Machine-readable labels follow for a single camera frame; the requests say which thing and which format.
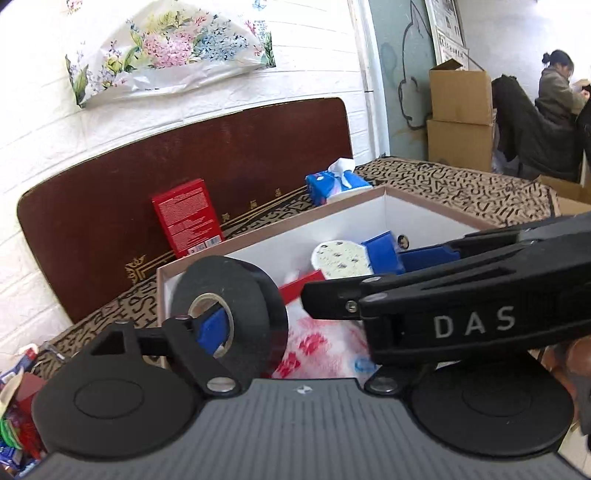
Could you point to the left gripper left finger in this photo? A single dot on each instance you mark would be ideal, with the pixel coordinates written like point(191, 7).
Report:
point(189, 344)

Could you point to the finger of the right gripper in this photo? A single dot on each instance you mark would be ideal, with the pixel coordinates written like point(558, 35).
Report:
point(423, 258)

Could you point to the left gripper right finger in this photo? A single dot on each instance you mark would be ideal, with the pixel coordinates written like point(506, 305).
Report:
point(390, 379)

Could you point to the black tape roll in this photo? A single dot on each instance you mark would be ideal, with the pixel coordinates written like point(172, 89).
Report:
point(257, 316)

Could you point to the blue plastic box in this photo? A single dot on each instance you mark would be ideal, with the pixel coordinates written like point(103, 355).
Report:
point(383, 254)

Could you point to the red white plastic bag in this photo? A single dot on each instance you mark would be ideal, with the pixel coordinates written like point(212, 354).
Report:
point(321, 349)

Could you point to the white dotted round item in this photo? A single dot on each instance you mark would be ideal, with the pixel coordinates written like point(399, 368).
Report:
point(339, 259)

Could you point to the white storage box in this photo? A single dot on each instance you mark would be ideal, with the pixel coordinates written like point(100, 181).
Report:
point(283, 249)

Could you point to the patterned letter tablecloth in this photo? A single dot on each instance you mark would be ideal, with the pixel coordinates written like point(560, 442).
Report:
point(497, 199)

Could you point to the blue tissue pack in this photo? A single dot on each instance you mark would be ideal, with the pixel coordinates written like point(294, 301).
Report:
point(338, 182)

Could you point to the red carton box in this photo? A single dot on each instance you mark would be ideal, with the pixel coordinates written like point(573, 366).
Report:
point(188, 218)

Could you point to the dark brown wooden board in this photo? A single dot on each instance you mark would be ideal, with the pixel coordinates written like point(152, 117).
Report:
point(93, 228)

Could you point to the stacked cardboard boxes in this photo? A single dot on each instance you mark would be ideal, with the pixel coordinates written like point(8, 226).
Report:
point(461, 130)

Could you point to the black jacket on chair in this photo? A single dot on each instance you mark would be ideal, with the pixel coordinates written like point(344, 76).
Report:
point(537, 145)

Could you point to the seated person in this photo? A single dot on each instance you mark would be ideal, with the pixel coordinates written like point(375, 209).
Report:
point(557, 100)

